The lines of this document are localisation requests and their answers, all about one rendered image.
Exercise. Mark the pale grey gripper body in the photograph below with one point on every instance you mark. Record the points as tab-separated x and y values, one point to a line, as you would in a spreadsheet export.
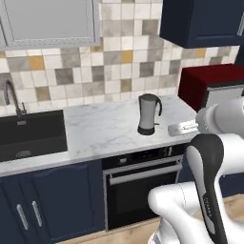
178	128

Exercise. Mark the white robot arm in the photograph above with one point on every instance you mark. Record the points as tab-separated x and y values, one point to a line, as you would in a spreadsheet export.
203	178

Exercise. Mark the grey electric kettle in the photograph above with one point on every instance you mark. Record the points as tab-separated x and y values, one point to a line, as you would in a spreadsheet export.
146	111

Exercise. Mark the red microwave oven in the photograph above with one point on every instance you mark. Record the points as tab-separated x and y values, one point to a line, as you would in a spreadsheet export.
200	82

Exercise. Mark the black built-in oven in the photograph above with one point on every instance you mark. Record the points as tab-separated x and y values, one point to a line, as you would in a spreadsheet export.
139	190

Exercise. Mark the navy base cupboard door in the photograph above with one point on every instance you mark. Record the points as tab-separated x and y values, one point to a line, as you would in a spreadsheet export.
70	197
9	216

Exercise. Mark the black sink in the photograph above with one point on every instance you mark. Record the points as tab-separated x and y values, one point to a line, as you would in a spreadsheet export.
31	136

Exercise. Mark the dark metal tap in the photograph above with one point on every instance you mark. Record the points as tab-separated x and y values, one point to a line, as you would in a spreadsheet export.
12	92

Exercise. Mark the grey framed window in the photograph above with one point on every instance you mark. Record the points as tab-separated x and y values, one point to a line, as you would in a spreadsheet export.
47	19

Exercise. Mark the navy wall cupboard door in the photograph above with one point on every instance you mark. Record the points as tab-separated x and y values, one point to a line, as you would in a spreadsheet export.
203	22

